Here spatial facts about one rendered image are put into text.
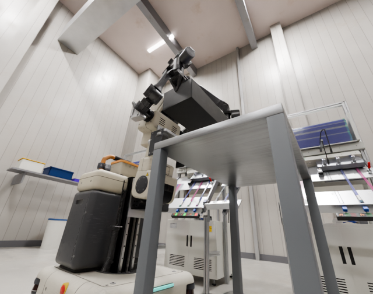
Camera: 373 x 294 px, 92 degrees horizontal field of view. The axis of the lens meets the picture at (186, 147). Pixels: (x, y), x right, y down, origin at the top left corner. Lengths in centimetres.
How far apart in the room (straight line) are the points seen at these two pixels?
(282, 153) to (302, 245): 18
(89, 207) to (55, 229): 390
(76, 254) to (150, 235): 62
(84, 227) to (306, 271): 100
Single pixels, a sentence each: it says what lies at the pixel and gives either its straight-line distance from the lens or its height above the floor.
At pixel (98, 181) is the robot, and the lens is 118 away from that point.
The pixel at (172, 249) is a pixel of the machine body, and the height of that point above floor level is 27.
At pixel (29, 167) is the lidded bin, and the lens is 495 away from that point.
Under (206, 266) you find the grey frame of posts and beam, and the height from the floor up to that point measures 21.
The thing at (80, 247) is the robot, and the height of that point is 40.
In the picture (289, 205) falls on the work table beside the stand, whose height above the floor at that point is 55.
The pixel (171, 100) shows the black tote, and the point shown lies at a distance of 88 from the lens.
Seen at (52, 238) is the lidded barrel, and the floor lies 19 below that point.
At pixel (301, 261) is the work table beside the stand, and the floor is 46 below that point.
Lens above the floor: 50
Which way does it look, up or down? 25 degrees up
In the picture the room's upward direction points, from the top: 3 degrees clockwise
